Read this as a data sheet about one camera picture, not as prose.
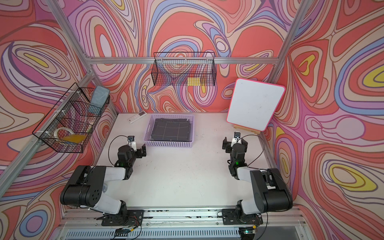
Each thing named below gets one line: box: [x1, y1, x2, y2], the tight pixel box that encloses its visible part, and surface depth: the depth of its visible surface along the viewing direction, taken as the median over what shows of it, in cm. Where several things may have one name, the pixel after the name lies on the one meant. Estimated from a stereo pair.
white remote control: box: [127, 110, 148, 124], surface depth 118 cm
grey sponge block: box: [90, 85, 110, 109], surface depth 83 cm
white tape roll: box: [54, 127, 75, 139], surface depth 68 cm
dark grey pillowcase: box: [150, 118, 192, 142], surface depth 106 cm
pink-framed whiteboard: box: [226, 78, 286, 132], surface depth 90 cm
